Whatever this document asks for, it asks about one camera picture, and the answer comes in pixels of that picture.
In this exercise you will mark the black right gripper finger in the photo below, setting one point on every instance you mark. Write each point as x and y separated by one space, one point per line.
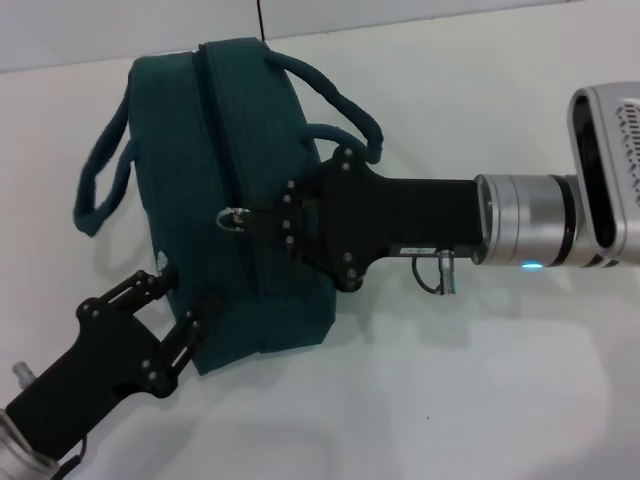
295 240
300 197

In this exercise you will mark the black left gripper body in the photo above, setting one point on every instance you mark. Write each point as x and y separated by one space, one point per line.
100 360

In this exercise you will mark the dark teal fabric lunch bag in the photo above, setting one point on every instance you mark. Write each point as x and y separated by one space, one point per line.
200 175

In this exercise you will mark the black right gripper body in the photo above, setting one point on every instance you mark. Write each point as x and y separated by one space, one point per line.
400 220

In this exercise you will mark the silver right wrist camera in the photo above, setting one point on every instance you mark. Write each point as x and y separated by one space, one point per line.
615 165

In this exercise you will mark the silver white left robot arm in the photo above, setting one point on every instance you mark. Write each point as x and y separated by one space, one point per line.
15 450

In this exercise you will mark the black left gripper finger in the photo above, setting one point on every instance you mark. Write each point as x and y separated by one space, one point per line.
190 335
145 285

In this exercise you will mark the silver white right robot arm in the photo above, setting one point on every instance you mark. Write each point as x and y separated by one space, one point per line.
530 220

